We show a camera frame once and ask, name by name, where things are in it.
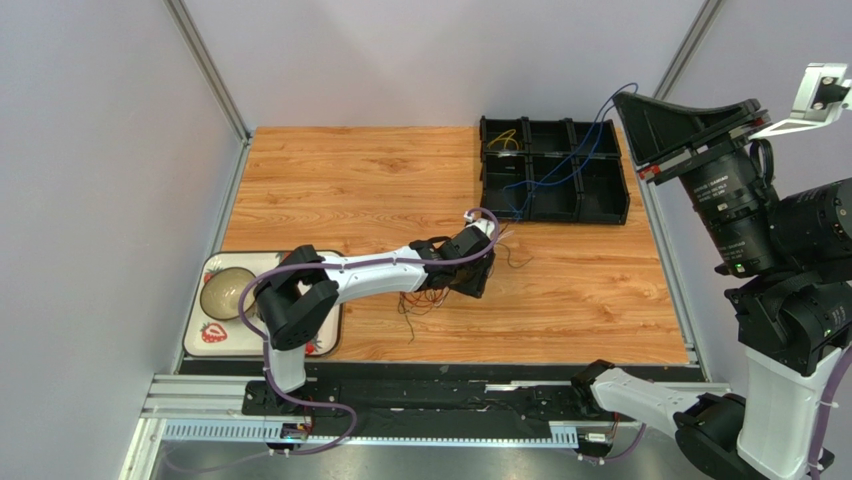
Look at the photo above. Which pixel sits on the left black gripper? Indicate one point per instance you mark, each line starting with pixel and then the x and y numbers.
pixel 476 286

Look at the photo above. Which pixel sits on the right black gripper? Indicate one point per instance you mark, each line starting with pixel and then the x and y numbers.
pixel 700 144

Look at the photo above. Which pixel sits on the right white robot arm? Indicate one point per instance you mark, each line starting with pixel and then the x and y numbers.
pixel 793 308

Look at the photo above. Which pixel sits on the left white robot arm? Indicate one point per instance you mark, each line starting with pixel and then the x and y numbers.
pixel 293 300

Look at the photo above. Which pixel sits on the black six-compartment bin organizer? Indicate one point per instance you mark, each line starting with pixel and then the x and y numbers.
pixel 556 171

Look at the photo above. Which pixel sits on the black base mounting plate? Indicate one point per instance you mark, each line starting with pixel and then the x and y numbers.
pixel 457 401

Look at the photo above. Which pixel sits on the grey ceramic bowl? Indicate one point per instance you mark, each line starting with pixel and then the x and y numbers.
pixel 220 293

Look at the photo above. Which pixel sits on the strawberry pattern tray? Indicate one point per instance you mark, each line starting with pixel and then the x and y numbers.
pixel 206 337

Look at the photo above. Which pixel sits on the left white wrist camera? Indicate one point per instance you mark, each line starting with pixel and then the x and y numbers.
pixel 480 222

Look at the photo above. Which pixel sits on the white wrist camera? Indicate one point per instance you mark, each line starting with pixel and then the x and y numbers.
pixel 480 222
pixel 823 95

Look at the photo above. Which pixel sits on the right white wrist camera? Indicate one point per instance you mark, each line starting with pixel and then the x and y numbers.
pixel 823 95

